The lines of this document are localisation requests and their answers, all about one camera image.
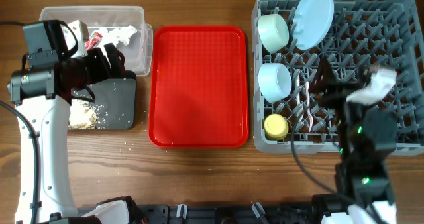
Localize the grey dishwasher rack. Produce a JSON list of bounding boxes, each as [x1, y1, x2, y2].
[[251, 0, 423, 156]]

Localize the white plastic fork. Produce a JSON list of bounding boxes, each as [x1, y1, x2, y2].
[[305, 82, 314, 133]]

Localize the food scraps and rice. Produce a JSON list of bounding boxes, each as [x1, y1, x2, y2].
[[68, 99, 108, 129]]

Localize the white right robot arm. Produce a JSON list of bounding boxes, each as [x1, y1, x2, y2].
[[308, 58, 397, 223]]

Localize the red snack wrapper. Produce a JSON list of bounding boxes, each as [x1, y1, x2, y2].
[[85, 31, 103, 50]]

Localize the light blue plate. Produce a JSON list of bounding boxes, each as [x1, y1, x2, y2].
[[292, 0, 335, 50]]

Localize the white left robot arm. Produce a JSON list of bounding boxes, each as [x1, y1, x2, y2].
[[6, 20, 146, 223]]

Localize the white tissue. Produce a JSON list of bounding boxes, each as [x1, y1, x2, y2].
[[97, 25, 137, 47]]

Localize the black food waste tray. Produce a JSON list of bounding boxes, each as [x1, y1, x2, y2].
[[72, 71, 137, 130]]

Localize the green bowl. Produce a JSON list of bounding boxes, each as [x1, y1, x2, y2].
[[258, 14, 290, 53]]

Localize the white plastic spoon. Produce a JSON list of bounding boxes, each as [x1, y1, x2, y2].
[[295, 74, 303, 117]]

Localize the light blue bowl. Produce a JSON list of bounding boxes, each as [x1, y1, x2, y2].
[[258, 63, 292, 103]]

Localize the yellow plastic cup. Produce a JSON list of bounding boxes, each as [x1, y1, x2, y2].
[[264, 114, 289, 140]]

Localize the red plastic tray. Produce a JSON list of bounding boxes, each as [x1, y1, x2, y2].
[[148, 25, 249, 148]]

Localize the clear plastic waste bin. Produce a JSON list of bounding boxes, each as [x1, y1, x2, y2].
[[39, 5, 153, 76]]

